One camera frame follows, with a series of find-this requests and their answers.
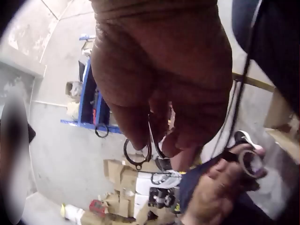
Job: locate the large cardboard box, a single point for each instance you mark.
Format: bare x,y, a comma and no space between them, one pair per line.
283,121

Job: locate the black device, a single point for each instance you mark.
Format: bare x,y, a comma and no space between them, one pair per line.
161,198

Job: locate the white plastic bag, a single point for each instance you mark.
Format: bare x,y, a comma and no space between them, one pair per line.
72,212

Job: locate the clear tape roll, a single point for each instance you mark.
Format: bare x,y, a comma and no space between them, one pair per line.
254,165

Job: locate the blue metal shelf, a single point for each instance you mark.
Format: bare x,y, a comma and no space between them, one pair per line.
86,98

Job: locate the person's left fingers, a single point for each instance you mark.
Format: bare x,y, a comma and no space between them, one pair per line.
248,184

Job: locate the pile of cardboard boxes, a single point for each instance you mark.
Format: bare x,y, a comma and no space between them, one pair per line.
124,187

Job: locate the person's left hand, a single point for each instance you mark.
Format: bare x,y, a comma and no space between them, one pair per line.
215,192

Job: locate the person's body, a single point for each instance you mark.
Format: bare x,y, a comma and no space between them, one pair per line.
274,42

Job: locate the red box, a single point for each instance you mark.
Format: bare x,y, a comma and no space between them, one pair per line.
97,208

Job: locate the person's right hand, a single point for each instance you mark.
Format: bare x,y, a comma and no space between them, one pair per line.
159,58

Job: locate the person's right fingers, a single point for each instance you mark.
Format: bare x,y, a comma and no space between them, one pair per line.
180,138

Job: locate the person's right thumb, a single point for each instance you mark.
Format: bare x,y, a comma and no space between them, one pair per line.
131,124

